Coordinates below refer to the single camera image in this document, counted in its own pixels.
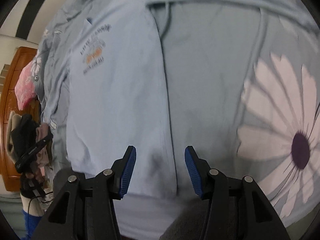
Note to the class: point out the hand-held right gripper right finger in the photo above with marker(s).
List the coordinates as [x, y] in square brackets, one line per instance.
[193, 173]

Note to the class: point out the dark grey cloth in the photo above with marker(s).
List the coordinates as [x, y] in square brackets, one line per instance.
[62, 177]

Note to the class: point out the pink cloth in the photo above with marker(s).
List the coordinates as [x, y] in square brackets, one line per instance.
[25, 90]

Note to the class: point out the person's left hand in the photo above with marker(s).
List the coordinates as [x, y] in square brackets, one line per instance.
[41, 155]

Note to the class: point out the brown wooden door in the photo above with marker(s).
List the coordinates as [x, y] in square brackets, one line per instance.
[17, 80]

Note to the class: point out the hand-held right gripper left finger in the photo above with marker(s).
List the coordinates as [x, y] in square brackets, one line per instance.
[128, 171]

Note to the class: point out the person's left forearm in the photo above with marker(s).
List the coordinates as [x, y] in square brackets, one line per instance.
[31, 210]

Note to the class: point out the blue daisy print bed sheet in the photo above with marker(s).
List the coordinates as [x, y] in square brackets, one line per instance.
[277, 100]

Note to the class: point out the beige cloth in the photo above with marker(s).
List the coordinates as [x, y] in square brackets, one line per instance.
[12, 140]

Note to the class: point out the light blue printed shirt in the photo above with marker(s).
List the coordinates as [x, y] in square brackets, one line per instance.
[120, 92]

